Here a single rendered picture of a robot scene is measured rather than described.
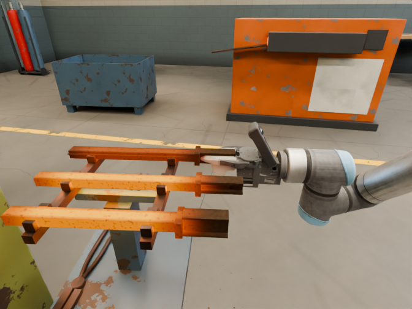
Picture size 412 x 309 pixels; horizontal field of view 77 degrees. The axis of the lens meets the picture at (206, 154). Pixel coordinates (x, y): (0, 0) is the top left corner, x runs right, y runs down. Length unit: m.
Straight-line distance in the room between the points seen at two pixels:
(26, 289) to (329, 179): 0.88
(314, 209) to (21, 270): 0.81
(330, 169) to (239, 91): 2.91
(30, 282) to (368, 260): 1.70
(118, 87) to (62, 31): 5.77
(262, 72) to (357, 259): 2.36
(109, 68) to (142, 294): 3.41
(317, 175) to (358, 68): 2.98
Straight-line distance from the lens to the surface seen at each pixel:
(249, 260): 1.69
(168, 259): 0.77
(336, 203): 0.78
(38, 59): 7.58
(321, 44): 3.29
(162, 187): 0.55
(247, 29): 3.40
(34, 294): 1.00
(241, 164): 0.63
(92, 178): 0.62
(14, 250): 0.88
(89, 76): 4.03
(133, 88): 3.81
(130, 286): 0.74
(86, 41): 9.07
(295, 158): 0.66
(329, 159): 0.69
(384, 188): 0.76
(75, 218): 0.52
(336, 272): 1.78
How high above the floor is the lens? 1.30
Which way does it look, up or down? 29 degrees down
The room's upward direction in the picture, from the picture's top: straight up
